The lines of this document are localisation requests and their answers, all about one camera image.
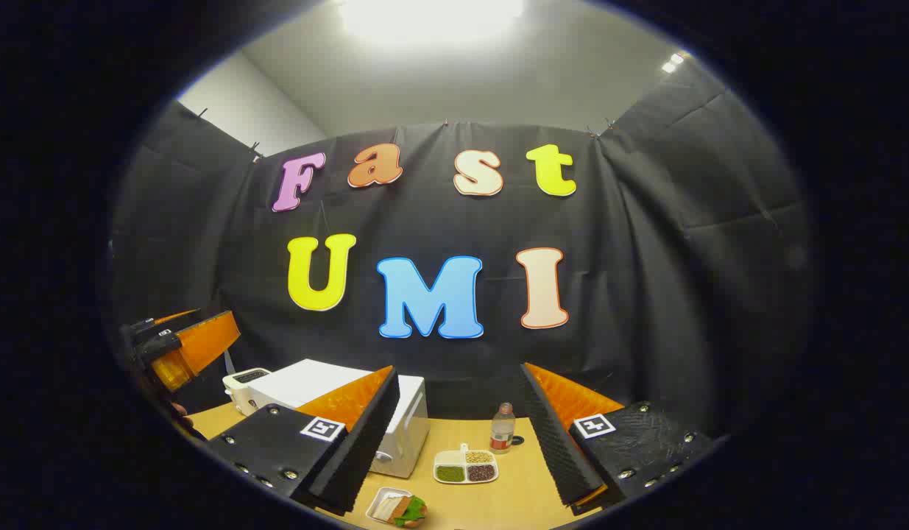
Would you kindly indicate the small ceiling light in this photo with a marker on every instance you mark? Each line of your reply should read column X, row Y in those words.
column 673, row 62

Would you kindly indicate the clear bottle with red label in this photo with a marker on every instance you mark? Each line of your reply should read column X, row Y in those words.
column 502, row 430

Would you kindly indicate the white microwave oven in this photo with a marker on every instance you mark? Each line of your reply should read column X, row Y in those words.
column 307, row 379

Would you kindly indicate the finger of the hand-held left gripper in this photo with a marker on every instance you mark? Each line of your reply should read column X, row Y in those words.
column 204, row 342
column 149, row 330

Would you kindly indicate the large ceiling light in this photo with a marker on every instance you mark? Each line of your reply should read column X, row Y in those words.
column 428, row 18

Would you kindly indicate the white rectangular dish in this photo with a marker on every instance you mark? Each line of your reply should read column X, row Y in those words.
column 380, row 504

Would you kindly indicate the lettuce sandwich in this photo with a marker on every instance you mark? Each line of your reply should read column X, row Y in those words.
column 410, row 509

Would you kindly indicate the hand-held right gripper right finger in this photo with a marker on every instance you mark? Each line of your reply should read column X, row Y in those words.
column 557, row 442

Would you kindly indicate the divided dish of beans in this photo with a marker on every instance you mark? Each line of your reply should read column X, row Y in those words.
column 465, row 467

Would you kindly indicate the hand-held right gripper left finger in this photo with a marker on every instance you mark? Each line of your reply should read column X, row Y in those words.
column 366, row 449

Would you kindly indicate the white toaster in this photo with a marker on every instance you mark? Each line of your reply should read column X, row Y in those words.
column 244, row 386

